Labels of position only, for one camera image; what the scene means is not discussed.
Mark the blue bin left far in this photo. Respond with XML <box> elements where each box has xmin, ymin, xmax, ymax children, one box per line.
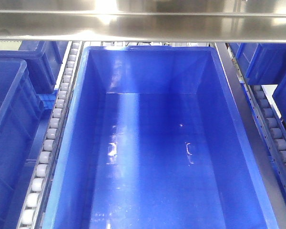
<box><xmin>0</xmin><ymin>40</ymin><xmax>69</xmax><ymax>94</ymax></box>

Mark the steel shelf front beam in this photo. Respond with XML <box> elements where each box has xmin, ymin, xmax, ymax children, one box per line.
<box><xmin>0</xmin><ymin>0</ymin><xmax>286</xmax><ymax>43</ymax></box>

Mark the large blue target bin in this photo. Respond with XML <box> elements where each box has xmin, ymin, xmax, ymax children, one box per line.
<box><xmin>42</xmin><ymin>46</ymin><xmax>278</xmax><ymax>229</ymax></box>

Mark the left white roller track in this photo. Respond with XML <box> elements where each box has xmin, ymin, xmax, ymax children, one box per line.
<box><xmin>16</xmin><ymin>41</ymin><xmax>84</xmax><ymax>229</ymax></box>

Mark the white roller track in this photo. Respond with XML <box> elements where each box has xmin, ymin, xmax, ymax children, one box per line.
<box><xmin>227</xmin><ymin>44</ymin><xmax>286</xmax><ymax>190</ymax></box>
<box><xmin>16</xmin><ymin>41</ymin><xmax>84</xmax><ymax>229</ymax></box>

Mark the right white roller track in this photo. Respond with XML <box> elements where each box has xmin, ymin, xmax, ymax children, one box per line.
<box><xmin>227</xmin><ymin>44</ymin><xmax>286</xmax><ymax>190</ymax></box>

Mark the blue bin right far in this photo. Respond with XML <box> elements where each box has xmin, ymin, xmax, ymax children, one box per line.
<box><xmin>229</xmin><ymin>42</ymin><xmax>286</xmax><ymax>85</ymax></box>

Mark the blue bin left near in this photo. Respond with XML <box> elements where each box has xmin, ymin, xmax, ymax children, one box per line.
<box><xmin>0</xmin><ymin>59</ymin><xmax>43</xmax><ymax>229</ymax></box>

